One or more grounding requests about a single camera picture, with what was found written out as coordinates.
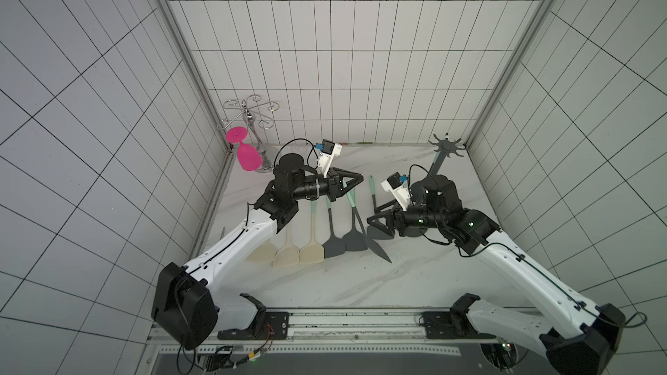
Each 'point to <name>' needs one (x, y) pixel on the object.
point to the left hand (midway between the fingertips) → (357, 183)
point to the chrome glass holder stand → (254, 110)
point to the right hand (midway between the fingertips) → (372, 209)
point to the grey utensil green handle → (334, 246)
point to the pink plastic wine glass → (249, 157)
